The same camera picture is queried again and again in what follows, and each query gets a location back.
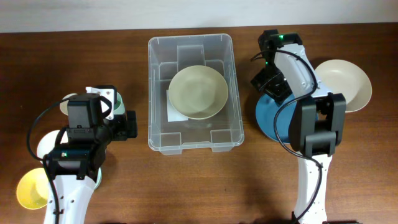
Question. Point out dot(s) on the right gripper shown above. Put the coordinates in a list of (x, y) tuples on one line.
[(277, 93)]

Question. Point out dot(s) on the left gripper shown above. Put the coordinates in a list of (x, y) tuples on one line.
[(122, 133)]

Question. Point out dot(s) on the mint green cup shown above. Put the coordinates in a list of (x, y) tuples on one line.
[(119, 108)]

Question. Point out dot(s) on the dark blue bowl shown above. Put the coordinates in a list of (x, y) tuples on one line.
[(266, 110)]

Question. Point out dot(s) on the beige bowl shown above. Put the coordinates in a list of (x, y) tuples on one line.
[(344, 77)]

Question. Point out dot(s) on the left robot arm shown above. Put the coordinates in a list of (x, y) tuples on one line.
[(73, 167)]

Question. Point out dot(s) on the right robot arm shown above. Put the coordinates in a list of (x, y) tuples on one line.
[(309, 120)]

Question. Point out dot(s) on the white label in bin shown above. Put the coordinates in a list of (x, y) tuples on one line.
[(172, 114)]

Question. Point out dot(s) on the mint green small bowl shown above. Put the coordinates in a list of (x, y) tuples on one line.
[(99, 179)]

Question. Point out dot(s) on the cream cup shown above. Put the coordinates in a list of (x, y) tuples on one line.
[(63, 105)]

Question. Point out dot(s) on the clear plastic storage bin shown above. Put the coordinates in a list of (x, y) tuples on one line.
[(169, 55)]

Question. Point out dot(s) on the white small bowl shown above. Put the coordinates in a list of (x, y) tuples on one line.
[(47, 143)]

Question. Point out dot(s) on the yellow small bowl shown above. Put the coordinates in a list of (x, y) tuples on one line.
[(32, 189)]

